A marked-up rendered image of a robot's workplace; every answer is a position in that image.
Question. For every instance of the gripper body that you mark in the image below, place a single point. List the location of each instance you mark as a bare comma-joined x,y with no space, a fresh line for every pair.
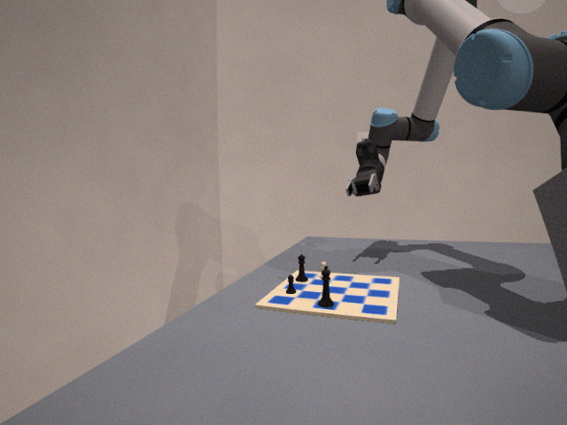
371,162

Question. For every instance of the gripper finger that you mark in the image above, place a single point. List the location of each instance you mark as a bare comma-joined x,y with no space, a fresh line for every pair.
373,183
351,188

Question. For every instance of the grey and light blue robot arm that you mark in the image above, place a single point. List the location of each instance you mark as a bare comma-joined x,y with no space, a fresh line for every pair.
502,68

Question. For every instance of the blue and cream chessboard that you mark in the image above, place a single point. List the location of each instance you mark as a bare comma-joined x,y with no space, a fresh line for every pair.
355,297

